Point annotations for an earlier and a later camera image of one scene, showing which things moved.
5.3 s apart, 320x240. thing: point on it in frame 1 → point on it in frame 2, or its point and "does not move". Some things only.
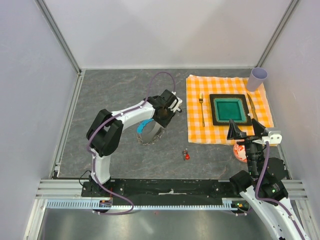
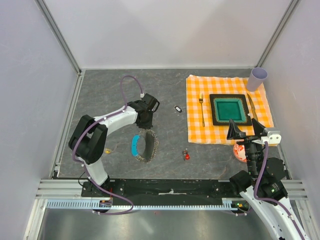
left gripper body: (166, 117) → (147, 123)
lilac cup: (258, 75) does not move
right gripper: (234, 132) does not move
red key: (186, 156) does not move
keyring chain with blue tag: (140, 129) → (135, 142)
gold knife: (252, 107) does not move
